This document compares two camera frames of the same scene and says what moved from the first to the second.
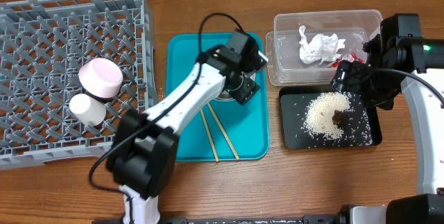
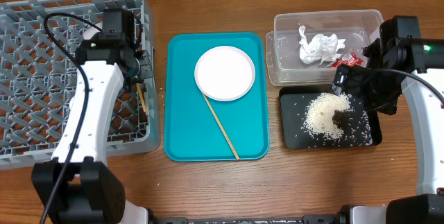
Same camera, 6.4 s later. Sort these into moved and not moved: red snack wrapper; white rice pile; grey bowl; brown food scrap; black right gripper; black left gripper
Moved: black left gripper; grey bowl
Not moved: red snack wrapper; white rice pile; brown food scrap; black right gripper
